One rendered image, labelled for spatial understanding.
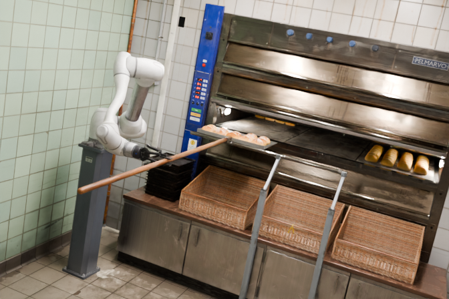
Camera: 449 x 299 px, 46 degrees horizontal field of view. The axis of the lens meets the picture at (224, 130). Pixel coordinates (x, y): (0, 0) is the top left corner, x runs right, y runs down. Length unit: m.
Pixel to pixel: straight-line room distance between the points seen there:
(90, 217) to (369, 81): 2.27
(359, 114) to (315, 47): 0.61
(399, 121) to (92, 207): 2.32
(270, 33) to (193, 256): 1.82
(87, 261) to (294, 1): 2.50
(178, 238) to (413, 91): 2.04
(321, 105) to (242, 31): 0.86
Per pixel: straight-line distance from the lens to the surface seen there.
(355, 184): 4.15
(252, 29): 4.27
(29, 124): 3.93
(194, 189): 4.26
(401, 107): 4.04
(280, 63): 4.18
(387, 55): 4.05
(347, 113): 4.08
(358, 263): 3.80
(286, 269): 3.87
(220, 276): 4.07
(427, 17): 4.03
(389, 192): 4.14
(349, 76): 4.07
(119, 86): 3.35
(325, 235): 3.66
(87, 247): 4.11
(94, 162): 3.88
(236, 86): 4.30
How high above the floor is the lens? 2.01
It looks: 11 degrees down
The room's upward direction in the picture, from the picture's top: 10 degrees clockwise
